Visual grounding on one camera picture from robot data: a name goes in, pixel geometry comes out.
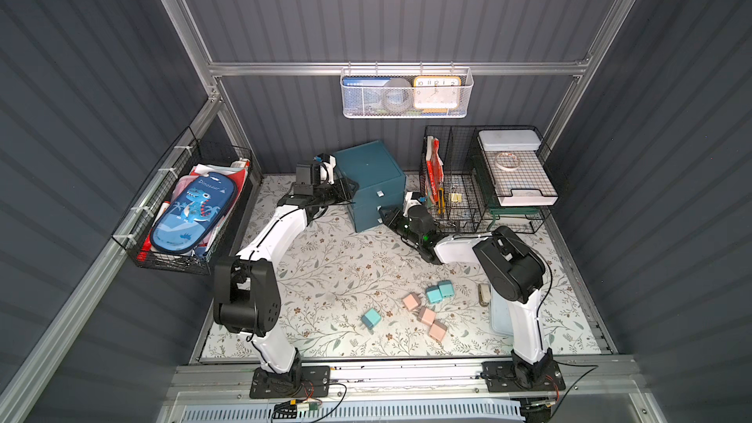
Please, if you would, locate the teal drawer cabinet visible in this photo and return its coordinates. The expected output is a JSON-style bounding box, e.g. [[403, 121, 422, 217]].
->
[[334, 141, 407, 233]]

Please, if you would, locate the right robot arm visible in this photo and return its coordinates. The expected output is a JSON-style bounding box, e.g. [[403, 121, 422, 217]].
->
[[378, 192, 552, 366]]

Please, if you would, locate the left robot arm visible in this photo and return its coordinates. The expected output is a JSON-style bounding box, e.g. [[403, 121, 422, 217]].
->
[[213, 155, 358, 381]]

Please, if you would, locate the yellow utility knife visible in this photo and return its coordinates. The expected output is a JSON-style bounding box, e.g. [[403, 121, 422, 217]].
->
[[436, 187, 446, 217]]

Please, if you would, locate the pink plug middle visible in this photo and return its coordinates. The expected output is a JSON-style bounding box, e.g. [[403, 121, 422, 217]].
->
[[417, 307, 436, 326]]

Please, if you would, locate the blue box in basket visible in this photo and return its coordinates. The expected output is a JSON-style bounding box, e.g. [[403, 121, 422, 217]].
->
[[341, 76, 390, 119]]

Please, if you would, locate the pink plug lower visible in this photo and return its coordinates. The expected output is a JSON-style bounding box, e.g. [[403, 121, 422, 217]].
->
[[428, 321, 448, 343]]

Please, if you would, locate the grey tape roll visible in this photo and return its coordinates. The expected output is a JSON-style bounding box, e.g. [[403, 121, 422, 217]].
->
[[382, 78, 413, 115]]

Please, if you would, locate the clear tape roll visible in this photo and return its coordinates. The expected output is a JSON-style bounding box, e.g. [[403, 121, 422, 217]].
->
[[495, 152, 522, 172]]

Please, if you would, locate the checkered notebook tray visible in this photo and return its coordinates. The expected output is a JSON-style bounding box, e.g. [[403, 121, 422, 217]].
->
[[482, 151, 558, 207]]

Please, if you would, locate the blue dinosaur pencil case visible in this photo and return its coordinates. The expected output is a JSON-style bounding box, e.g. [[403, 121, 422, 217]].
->
[[150, 172, 237, 256]]

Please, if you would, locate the white box on organizer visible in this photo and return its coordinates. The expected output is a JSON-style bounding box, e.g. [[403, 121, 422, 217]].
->
[[478, 129, 542, 152]]

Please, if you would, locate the yellow alarm clock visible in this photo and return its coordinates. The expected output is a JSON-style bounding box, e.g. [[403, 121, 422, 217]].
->
[[412, 76, 462, 113]]

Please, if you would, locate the black wire desk organizer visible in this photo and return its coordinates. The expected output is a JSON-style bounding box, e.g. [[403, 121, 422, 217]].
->
[[420, 125, 557, 234]]

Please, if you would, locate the white hanging wire basket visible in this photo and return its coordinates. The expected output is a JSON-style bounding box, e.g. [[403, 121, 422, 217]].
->
[[340, 65, 475, 119]]

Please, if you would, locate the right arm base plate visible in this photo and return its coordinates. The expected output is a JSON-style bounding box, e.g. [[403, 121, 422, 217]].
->
[[480, 360, 567, 393]]

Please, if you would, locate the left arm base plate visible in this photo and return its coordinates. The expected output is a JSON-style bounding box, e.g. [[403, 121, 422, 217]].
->
[[249, 366, 331, 400]]

